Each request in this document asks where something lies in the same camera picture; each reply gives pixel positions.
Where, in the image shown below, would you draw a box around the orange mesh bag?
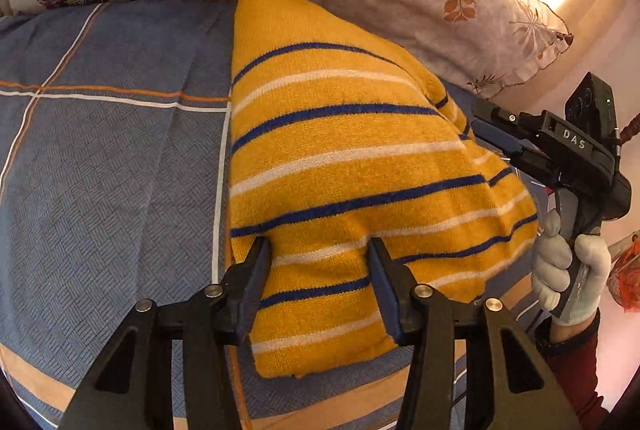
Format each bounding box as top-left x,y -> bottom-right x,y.
607,242 -> 640,313

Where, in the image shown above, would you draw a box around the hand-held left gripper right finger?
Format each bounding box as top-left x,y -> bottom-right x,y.
367,237 -> 583,430

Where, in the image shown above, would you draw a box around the person's right hand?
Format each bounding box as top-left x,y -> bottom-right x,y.
531,209 -> 612,327

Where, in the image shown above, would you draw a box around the yellow striped knit sweater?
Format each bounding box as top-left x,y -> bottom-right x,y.
227,0 -> 541,381

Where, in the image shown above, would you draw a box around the person's right forearm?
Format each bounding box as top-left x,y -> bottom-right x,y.
535,310 -> 613,430

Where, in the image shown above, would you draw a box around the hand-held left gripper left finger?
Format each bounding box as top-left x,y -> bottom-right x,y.
59,236 -> 272,430

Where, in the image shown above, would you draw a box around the blue checked bed sheet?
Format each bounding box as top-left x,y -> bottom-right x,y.
0,0 -> 551,430

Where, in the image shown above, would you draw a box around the leaf print pillow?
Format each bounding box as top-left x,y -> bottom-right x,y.
307,0 -> 575,98

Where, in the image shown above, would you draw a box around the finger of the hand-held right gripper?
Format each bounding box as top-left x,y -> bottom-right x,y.
471,119 -> 533,161
470,97 -> 546,135

